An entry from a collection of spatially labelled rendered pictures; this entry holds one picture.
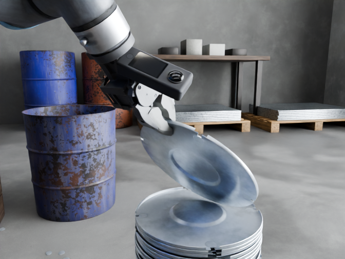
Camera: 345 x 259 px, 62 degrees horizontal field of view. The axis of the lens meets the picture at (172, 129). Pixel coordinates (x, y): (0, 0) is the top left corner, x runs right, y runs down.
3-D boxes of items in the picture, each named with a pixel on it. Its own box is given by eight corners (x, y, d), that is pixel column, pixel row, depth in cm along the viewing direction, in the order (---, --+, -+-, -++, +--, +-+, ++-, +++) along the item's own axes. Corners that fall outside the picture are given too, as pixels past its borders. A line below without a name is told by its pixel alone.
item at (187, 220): (135, 191, 80) (135, 188, 80) (237, 186, 83) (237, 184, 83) (134, 256, 52) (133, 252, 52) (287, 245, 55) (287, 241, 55)
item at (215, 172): (144, 164, 80) (146, 162, 80) (240, 220, 72) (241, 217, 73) (133, 100, 56) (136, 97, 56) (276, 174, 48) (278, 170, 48)
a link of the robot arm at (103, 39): (126, -1, 42) (92, 33, 38) (141, 28, 44) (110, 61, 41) (94, 6, 46) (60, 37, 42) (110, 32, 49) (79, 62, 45)
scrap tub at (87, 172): (118, 184, 172) (115, 104, 162) (120, 219, 131) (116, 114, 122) (42, 190, 163) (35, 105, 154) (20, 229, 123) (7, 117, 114)
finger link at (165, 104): (162, 118, 62) (141, 86, 56) (184, 121, 58) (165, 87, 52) (155, 129, 61) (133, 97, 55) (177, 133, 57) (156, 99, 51)
